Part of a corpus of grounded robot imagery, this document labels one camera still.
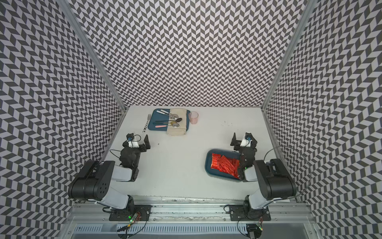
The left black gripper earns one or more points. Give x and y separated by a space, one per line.
142 146

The red tea bag pile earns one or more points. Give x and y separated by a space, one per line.
225 165

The aluminium front rail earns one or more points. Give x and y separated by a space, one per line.
192 210

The teal cutlery tray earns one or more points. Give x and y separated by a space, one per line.
156 116

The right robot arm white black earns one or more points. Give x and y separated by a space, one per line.
274 180

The patterned handle fork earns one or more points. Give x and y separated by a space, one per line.
147 123

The pink translucent cup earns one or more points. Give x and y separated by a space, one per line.
194 117

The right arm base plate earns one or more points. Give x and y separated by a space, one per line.
240 212

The teal storage box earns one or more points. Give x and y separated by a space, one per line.
216 173

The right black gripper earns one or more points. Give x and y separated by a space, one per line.
238 144

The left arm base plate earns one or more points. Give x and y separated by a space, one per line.
126 215

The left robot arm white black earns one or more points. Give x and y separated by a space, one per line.
93 182

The pink handled spoon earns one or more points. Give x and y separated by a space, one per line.
173 124

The beige folded cloth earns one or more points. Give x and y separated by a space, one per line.
181 127

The black handled spoon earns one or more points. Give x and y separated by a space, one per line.
171 120

